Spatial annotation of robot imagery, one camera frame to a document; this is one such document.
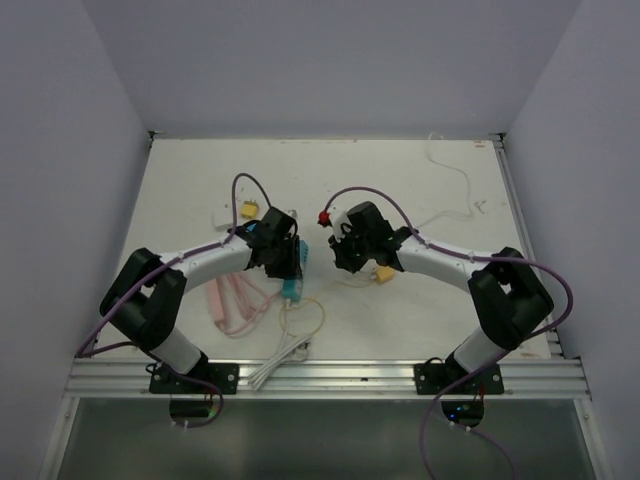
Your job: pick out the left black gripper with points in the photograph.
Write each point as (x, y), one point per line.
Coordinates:
(289, 268)

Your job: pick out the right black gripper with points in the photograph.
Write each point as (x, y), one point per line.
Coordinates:
(344, 261)

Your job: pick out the yellow plug adapter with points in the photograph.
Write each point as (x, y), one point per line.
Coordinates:
(249, 209)

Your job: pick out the teal power strip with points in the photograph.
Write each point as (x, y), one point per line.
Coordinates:
(292, 289)

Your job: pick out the white plug adapter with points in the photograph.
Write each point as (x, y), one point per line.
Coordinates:
(221, 221)

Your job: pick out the pink power strip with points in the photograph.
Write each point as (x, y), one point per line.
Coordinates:
(236, 303)

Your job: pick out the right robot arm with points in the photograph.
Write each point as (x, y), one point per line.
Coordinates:
(509, 299)

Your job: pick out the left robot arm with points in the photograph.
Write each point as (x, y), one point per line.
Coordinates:
(144, 300)

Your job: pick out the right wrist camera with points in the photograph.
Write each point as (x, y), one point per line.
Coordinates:
(336, 218)

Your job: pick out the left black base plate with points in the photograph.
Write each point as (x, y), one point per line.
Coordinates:
(220, 377)

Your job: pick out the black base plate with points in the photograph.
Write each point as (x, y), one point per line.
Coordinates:
(432, 376)
(220, 377)

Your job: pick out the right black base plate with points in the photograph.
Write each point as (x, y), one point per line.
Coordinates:
(432, 376)

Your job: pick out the aluminium rail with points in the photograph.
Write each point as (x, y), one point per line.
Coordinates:
(553, 379)

